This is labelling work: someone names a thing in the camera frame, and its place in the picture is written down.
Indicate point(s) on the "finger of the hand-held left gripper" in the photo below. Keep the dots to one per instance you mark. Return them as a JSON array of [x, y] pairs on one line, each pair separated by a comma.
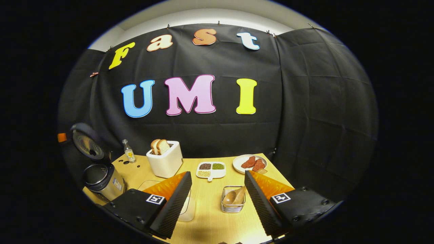
[[62, 137]]

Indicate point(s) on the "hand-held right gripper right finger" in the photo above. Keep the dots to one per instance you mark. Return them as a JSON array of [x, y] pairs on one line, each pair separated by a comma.
[[261, 206]]

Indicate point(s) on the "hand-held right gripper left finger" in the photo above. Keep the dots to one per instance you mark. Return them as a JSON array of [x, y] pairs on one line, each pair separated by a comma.
[[173, 206]]

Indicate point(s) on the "wooden spoon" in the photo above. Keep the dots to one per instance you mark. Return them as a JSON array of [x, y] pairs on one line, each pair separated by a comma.
[[230, 198]]

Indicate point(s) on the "dark grey rice cooker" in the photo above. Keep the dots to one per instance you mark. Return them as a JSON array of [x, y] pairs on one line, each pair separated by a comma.
[[103, 184]]

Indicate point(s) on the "clear plastic rice container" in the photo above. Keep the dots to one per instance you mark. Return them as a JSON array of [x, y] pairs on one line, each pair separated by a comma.
[[190, 211]]

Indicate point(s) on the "red meat slice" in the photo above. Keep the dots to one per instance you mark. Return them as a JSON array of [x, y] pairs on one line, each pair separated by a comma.
[[258, 165], [248, 162]]

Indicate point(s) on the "white toaster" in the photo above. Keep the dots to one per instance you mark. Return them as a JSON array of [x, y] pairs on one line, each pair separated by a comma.
[[166, 164]]

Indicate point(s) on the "white round plate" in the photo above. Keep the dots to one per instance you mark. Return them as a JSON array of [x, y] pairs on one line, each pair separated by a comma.
[[237, 162]]

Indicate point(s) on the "white divided bean dish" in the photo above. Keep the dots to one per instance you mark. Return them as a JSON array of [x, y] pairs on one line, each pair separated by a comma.
[[211, 170]]

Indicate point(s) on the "toast bread slice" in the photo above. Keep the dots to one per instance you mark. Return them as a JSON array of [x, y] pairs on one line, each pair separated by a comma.
[[163, 146], [154, 145]]

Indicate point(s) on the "small clear glass bottle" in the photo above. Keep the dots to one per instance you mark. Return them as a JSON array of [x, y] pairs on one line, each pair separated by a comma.
[[129, 154]]

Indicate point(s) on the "black backdrop cloth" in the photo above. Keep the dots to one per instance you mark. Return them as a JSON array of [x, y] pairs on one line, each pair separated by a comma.
[[305, 101]]

